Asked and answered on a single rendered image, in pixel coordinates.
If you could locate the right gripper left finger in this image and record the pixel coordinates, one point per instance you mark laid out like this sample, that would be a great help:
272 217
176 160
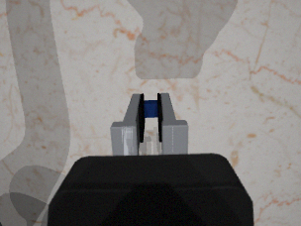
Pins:
127 135

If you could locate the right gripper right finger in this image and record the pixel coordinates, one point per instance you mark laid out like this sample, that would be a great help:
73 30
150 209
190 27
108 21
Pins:
172 133

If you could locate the small blue block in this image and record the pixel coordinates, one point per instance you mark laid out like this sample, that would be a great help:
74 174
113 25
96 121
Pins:
151 109

